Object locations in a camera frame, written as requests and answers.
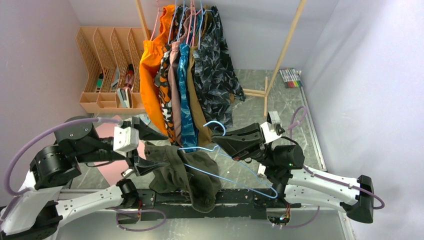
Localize dark leaf-print shorts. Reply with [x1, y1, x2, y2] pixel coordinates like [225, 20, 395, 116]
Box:
[193, 5, 246, 128]

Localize wooden clothes rack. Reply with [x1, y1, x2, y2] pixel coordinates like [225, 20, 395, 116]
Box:
[134, 0, 307, 117]

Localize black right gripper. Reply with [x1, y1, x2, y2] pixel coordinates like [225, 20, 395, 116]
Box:
[211, 122, 276, 168]

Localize black orange patterned shorts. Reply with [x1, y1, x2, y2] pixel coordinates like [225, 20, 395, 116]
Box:
[158, 4, 178, 146]

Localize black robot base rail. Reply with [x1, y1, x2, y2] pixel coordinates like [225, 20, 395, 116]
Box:
[137, 188, 301, 220]

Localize brown hanging shorts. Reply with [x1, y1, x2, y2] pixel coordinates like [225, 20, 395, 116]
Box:
[186, 11, 212, 147]

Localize olive green shorts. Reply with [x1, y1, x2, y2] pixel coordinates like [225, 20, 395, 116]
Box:
[144, 141, 222, 213]

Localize set of coloured markers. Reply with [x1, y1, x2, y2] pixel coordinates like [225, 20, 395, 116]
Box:
[279, 68, 303, 89]

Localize blue correction tape package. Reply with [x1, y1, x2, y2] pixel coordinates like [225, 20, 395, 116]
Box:
[136, 113, 151, 126]

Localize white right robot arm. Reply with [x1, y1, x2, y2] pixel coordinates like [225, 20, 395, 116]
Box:
[212, 122, 376, 224]

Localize pink clipboard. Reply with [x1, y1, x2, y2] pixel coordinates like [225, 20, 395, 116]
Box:
[94, 122, 129, 185]

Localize blue wire hanger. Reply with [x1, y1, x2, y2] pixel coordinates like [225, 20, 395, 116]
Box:
[177, 120, 279, 200]

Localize white stapler on table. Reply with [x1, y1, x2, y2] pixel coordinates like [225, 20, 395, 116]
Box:
[257, 163, 267, 178]

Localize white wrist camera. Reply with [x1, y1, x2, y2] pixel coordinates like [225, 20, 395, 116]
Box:
[113, 126, 139, 157]
[260, 110, 285, 144]

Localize pink hanging shorts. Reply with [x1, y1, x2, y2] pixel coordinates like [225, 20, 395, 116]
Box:
[167, 6, 190, 144]

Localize peach desk organizer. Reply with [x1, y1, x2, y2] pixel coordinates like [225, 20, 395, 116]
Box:
[75, 26, 150, 115]

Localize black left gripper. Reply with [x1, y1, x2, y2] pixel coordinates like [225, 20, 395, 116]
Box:
[77, 116, 172, 174]

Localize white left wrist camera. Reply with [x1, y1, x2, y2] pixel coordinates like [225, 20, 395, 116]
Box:
[113, 126, 139, 157]

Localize orange hanging shorts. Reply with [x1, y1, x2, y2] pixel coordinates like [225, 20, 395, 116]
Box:
[139, 4, 176, 134]

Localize blue patterned shorts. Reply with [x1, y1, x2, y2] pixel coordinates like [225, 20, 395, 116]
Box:
[177, 16, 197, 153]

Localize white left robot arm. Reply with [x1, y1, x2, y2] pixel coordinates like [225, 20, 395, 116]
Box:
[0, 116, 166, 240]

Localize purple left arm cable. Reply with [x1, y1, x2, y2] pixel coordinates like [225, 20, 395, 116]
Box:
[0, 117, 167, 233]

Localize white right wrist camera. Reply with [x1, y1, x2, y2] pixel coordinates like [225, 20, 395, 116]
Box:
[260, 110, 285, 144]

